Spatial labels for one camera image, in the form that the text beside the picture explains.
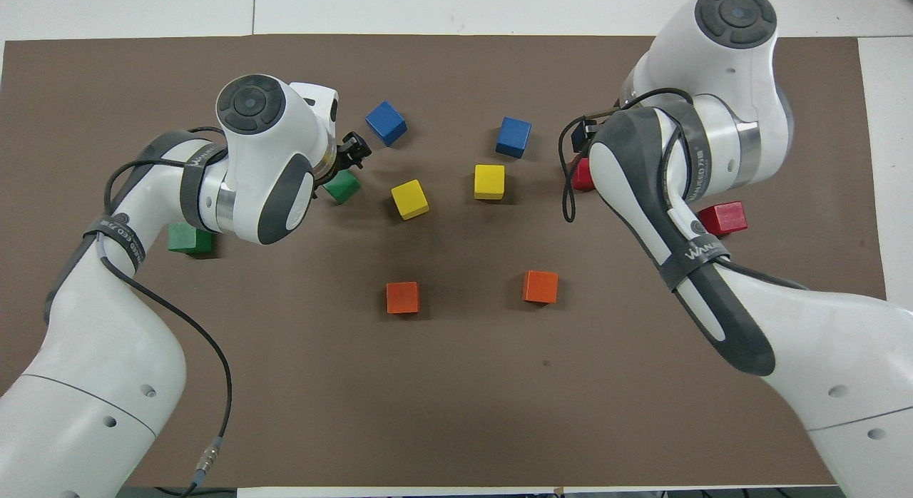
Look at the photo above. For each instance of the yellow wooden cube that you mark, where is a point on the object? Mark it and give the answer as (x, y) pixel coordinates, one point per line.
(489, 181)
(409, 199)

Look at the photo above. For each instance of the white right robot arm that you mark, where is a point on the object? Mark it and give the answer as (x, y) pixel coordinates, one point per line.
(820, 327)

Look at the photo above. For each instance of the brown table mat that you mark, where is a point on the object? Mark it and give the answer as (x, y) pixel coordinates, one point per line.
(456, 412)

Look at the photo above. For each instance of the green wooden cube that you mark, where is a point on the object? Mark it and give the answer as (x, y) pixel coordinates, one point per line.
(187, 240)
(344, 189)

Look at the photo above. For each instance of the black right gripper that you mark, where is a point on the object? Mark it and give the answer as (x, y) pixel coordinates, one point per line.
(581, 135)

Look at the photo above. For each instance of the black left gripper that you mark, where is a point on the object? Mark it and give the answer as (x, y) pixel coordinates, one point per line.
(334, 166)

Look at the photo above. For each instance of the blue wooden cube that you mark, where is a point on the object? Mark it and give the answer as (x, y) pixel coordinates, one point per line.
(386, 123)
(513, 137)

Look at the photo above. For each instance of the orange wooden cube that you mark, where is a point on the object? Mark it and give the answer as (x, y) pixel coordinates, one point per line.
(540, 287)
(403, 297)

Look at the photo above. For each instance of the red wooden cube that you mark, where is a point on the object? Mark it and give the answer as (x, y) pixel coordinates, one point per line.
(583, 177)
(722, 218)

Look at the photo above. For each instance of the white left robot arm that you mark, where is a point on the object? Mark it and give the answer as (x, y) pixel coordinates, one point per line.
(107, 355)

